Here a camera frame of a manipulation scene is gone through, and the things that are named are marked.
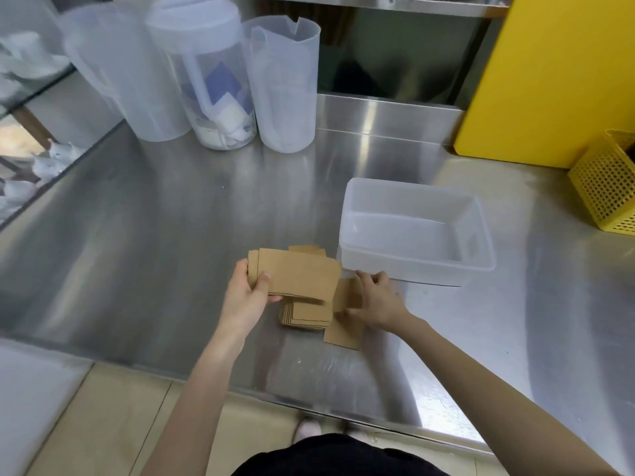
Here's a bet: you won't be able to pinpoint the frosted plastic measuring jug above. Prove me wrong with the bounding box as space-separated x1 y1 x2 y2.
241 16 322 154

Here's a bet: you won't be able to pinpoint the clear rectangular plastic container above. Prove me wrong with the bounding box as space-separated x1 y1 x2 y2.
336 177 497 287

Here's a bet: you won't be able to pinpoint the person's right forearm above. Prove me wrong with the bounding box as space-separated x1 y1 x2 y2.
391 314 627 476

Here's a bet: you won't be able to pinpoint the bundle of cardboard sleeves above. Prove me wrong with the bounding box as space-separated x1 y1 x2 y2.
246 245 343 306

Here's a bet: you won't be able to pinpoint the person's black clothing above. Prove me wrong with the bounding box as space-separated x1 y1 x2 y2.
230 433 448 476

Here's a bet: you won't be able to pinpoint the clear lidded plastic pitcher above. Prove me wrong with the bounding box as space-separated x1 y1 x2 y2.
145 0 259 152

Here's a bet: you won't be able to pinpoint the person's right hand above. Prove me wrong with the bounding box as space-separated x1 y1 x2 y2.
341 270 414 336

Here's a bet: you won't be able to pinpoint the glass display case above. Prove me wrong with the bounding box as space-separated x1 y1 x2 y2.
0 0 126 229

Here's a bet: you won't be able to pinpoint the single brown cardboard sleeve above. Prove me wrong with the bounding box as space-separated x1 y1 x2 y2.
323 321 362 351
331 277 366 314

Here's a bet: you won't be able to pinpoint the stack of brown cardboard sleeves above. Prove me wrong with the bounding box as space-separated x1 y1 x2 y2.
279 296 333 334

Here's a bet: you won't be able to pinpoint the frosted plastic pitcher with handle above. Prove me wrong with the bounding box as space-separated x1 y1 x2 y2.
59 2 193 143

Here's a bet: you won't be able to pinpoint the yellow perforated plastic basket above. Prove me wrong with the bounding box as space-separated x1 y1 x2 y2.
568 129 635 237

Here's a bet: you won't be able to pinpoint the white panel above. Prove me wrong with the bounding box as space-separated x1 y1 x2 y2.
0 337 96 476

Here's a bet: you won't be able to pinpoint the person's left forearm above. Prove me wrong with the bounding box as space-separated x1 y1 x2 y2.
140 322 251 476

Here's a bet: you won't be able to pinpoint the blue and white packets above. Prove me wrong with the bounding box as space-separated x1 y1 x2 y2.
185 61 256 148

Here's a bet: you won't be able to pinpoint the person's white shoe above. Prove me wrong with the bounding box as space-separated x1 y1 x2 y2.
295 416 321 445

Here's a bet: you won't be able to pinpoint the group of white ceramic cups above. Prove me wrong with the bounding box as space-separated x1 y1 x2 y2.
0 30 85 214

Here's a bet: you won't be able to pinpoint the person's left hand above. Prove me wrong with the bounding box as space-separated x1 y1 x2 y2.
220 257 283 338

